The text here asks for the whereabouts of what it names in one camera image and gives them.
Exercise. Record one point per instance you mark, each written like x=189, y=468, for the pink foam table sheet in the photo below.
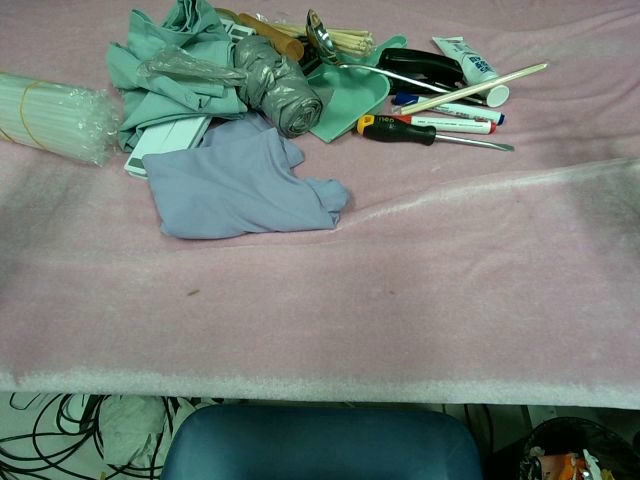
x=400, y=280

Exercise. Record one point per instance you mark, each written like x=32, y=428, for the bundle of white straws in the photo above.
x=45, y=115

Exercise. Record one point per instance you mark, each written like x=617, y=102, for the black stapler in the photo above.
x=425, y=62

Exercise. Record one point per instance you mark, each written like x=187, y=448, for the green crumpled cloth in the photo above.
x=165, y=95

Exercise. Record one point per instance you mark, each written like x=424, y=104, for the white flat box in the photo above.
x=165, y=142

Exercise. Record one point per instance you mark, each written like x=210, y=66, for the white red marker pen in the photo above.
x=450, y=124

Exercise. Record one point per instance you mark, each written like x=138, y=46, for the black trash bin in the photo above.
x=582, y=450

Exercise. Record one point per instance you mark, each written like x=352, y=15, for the blue chair back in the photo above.
x=322, y=445

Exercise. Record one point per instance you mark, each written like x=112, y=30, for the metal ladle spoon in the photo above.
x=322, y=40

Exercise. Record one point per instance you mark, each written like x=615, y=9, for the green plastic dustpan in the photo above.
x=350, y=95

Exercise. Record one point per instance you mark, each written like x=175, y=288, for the white blue marker pen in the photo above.
x=465, y=111

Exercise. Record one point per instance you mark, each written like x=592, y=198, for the grey garbage bag roll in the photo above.
x=280, y=85

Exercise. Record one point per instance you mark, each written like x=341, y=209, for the lavender folded cloth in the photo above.
x=235, y=190

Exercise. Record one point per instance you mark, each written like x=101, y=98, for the clear plastic bag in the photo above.
x=190, y=67

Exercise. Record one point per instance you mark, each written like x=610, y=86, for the bundle of wooden chopsticks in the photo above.
x=350, y=40

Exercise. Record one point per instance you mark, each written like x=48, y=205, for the white calculator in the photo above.
x=234, y=25

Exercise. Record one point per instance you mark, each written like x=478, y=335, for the single wooden chopstick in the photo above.
x=475, y=87

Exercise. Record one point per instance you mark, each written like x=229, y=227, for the wooden rolling pin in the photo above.
x=272, y=34

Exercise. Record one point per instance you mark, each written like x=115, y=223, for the white toothpaste tube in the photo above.
x=470, y=62

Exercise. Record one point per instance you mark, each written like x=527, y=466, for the white plastic bag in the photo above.
x=132, y=427

